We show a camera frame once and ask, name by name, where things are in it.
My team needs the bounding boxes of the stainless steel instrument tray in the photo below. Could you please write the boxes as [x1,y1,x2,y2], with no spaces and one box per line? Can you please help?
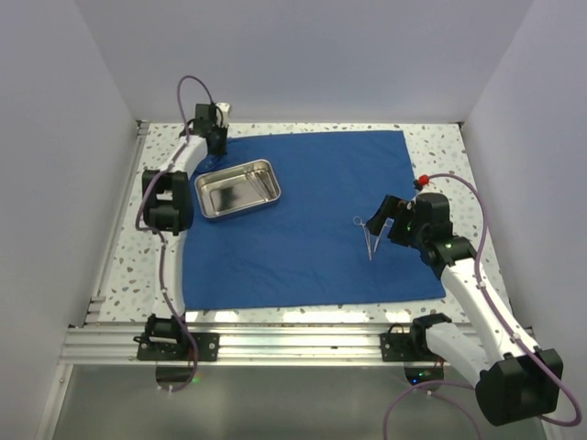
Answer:
[194,159,282,221]

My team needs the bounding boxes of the steel surgical forceps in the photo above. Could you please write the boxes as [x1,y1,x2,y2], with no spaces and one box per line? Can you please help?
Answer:
[353,216,372,261]

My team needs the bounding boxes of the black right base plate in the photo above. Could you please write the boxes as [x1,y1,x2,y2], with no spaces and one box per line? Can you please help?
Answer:
[379,324,441,363]

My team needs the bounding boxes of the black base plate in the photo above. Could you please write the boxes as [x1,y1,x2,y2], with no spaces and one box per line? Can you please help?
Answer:
[379,324,441,363]
[133,333,220,362]

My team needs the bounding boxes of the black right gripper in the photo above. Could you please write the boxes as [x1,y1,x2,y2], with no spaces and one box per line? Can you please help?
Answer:
[366,194,427,250]

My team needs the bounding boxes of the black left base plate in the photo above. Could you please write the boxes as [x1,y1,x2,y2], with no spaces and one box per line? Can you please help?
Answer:
[133,333,220,362]

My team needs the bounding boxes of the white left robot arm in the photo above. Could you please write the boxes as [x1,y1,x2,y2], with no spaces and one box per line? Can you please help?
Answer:
[135,103,231,319]

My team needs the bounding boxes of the aluminium front rail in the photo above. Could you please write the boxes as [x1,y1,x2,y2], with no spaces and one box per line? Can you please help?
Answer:
[57,324,545,367]

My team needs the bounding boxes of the blue surgical cloth wrap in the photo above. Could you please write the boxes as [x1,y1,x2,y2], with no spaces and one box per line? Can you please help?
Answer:
[183,131,444,310]

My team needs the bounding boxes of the aluminium rail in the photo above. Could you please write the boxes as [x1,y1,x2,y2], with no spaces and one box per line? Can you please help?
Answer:
[57,324,545,367]
[82,120,150,326]

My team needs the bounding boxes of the steel tweezers in tray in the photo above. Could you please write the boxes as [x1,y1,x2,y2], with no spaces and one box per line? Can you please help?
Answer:
[245,170,271,202]

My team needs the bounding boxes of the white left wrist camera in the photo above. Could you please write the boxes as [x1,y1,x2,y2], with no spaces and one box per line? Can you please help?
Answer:
[216,103,232,127]

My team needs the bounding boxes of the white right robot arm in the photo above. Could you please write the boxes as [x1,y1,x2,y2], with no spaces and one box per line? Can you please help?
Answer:
[366,192,563,426]

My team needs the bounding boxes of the aluminium left side rail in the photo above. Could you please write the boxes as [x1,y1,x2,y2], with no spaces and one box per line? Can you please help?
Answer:
[82,120,150,326]

